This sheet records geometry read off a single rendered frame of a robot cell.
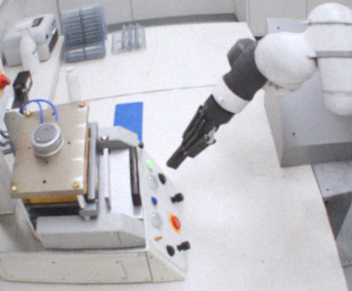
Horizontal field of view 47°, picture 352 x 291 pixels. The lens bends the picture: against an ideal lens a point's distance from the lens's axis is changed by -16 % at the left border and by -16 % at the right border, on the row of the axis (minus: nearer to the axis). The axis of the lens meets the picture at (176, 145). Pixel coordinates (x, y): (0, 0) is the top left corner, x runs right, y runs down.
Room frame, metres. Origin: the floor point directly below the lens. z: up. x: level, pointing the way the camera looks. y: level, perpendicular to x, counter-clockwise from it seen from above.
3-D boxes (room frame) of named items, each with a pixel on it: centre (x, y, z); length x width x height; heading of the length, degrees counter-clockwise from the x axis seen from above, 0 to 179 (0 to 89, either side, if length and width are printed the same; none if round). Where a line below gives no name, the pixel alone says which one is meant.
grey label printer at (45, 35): (1.69, 0.62, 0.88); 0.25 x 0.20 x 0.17; 87
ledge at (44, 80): (1.39, 0.61, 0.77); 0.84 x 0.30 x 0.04; 3
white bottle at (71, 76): (1.34, 0.36, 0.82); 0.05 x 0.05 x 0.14
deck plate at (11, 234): (0.71, 0.32, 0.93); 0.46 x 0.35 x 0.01; 92
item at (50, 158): (0.73, 0.31, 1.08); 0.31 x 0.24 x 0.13; 2
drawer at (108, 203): (0.71, 0.23, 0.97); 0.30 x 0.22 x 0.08; 92
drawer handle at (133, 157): (0.72, 0.10, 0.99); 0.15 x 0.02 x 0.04; 2
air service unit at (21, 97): (0.93, 0.42, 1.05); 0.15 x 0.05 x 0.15; 2
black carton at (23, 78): (1.39, 0.59, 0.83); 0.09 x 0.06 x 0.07; 175
